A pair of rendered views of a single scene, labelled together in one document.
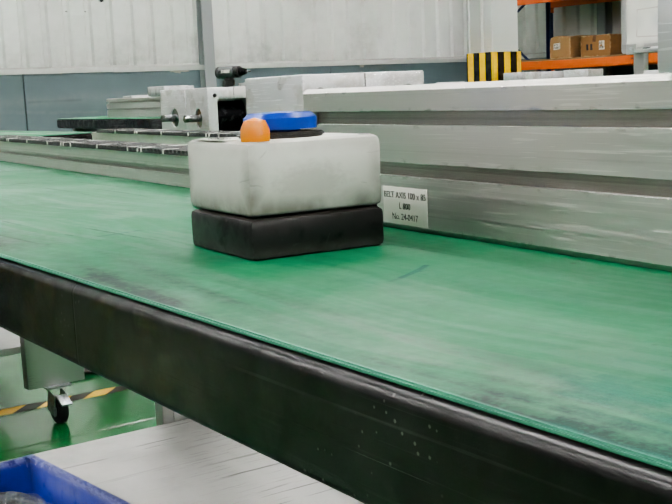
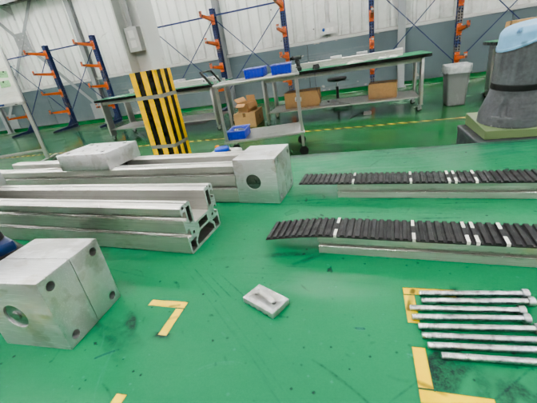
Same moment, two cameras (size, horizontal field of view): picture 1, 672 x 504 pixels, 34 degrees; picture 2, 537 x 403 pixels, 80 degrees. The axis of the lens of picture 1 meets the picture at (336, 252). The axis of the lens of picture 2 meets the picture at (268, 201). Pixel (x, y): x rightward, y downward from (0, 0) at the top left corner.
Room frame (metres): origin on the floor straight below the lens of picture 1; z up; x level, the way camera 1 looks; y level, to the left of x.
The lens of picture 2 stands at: (1.32, -0.39, 1.05)
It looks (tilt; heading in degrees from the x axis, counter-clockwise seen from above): 24 degrees down; 143
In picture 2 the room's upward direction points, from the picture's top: 9 degrees counter-clockwise
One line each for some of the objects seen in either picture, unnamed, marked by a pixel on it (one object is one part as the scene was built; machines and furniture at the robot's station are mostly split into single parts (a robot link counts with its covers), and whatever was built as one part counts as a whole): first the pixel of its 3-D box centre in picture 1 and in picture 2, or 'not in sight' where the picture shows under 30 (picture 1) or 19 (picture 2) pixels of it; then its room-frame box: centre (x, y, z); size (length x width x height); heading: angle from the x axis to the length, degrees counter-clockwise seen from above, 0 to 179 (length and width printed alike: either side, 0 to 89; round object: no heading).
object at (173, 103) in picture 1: (190, 117); not in sight; (1.89, 0.24, 0.83); 0.11 x 0.10 x 0.10; 123
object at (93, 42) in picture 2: not in sight; (50, 89); (-9.63, 1.07, 1.10); 3.30 x 0.90 x 2.20; 34
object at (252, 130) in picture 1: (254, 129); not in sight; (0.56, 0.04, 0.85); 0.01 x 0.01 x 0.01
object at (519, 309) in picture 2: not in sight; (465, 309); (1.24, -0.10, 0.78); 0.11 x 0.01 x 0.01; 37
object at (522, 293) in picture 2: not in sight; (471, 293); (1.23, -0.07, 0.78); 0.11 x 0.01 x 0.01; 38
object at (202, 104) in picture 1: (216, 117); not in sight; (1.78, 0.18, 0.83); 0.11 x 0.10 x 0.10; 118
